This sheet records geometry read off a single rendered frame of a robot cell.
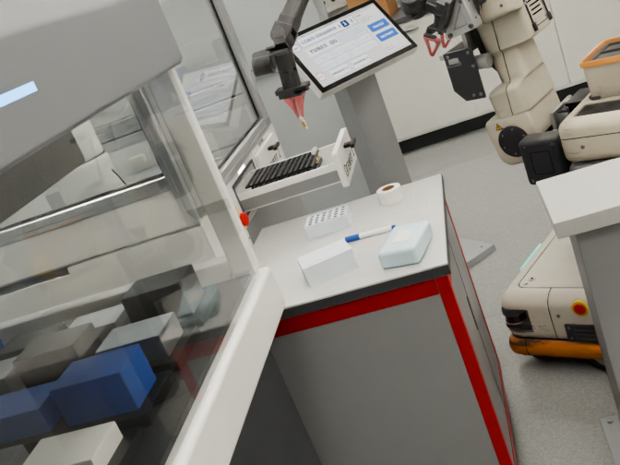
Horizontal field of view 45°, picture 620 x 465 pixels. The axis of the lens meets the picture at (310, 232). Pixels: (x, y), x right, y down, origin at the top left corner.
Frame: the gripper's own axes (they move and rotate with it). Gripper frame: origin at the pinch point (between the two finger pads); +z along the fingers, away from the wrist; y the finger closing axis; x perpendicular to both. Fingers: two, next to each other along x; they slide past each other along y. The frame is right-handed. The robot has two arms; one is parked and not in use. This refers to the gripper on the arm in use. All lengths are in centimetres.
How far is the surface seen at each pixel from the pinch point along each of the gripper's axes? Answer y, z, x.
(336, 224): 9.9, 24.6, -33.5
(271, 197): -11.8, 19.6, -14.8
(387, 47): 20, 3, 100
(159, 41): 0, -39, -89
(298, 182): -2.5, 16.6, -14.2
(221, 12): -29, -32, 46
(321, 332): 9, 35, -72
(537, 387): 55, 98, -16
